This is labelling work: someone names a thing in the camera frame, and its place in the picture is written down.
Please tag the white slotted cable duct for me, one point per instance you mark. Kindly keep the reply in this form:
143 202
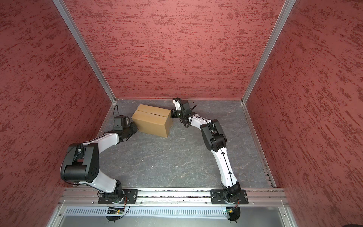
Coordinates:
178 212

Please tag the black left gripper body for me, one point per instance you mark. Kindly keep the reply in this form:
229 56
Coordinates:
126 127

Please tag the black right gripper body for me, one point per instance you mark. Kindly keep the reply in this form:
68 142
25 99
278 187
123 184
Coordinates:
178 114

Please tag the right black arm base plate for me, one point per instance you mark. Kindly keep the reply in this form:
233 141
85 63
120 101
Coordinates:
219 196

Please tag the right aluminium corner post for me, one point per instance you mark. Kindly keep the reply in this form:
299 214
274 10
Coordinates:
280 22

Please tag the left aluminium corner post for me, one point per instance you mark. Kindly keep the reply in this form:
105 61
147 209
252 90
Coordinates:
70 23

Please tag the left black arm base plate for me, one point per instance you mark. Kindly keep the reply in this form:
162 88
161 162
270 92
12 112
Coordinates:
126 196

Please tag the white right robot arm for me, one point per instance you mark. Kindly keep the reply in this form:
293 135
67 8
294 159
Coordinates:
215 141

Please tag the aluminium corner post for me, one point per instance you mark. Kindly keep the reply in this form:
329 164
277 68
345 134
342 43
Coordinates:
70 23
280 22

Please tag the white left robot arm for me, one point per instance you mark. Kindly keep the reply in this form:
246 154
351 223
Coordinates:
81 164

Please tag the aluminium front rail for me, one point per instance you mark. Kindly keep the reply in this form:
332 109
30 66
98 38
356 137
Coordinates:
268 197

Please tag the brown cardboard express box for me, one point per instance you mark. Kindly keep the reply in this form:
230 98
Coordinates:
153 120

